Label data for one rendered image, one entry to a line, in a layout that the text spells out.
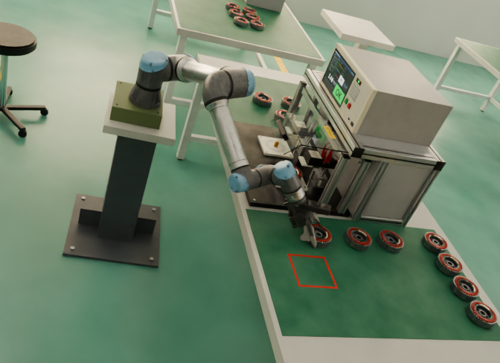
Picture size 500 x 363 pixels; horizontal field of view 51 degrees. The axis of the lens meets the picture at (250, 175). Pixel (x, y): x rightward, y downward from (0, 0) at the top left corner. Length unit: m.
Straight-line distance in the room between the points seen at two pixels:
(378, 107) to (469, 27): 6.38
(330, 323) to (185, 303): 1.04
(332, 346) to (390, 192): 0.81
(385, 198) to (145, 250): 1.29
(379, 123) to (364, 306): 0.73
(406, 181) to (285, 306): 0.83
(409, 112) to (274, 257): 0.81
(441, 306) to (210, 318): 1.11
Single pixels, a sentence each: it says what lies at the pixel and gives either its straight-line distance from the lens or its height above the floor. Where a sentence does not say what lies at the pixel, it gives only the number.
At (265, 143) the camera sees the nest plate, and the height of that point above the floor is 0.78.
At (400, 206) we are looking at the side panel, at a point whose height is 0.85.
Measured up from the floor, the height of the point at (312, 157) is 0.92.
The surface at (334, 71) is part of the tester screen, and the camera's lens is 2.44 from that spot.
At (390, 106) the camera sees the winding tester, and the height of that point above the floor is 1.26.
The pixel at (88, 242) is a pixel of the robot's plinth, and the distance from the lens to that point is 2.88.
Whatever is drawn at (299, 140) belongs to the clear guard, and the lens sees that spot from 2.08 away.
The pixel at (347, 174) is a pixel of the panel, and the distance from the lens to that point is 2.43.
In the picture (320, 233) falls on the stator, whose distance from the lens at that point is 2.15.
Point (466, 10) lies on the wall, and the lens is 8.35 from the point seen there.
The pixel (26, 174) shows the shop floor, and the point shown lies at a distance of 3.28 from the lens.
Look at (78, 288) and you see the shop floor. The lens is 2.68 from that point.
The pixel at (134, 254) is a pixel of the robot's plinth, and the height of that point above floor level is 0.02.
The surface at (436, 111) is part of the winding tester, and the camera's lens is 2.32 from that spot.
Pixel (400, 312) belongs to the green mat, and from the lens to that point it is 2.07.
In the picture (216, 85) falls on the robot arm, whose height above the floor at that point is 1.17.
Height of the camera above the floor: 2.03
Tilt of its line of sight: 33 degrees down
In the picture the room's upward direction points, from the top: 21 degrees clockwise
